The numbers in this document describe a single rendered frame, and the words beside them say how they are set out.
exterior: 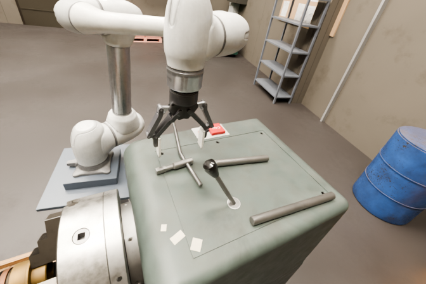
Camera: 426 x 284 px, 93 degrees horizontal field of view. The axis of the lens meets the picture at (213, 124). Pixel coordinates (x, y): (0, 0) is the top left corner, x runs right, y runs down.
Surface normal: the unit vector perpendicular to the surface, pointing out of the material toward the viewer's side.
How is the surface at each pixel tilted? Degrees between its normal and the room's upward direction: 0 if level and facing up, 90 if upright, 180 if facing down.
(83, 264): 32
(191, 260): 0
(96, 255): 28
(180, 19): 83
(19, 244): 0
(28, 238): 0
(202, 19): 79
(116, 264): 39
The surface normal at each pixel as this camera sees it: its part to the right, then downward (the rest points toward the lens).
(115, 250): 0.33, -0.44
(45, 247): 0.44, 0.00
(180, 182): 0.14, -0.82
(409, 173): -0.82, 0.22
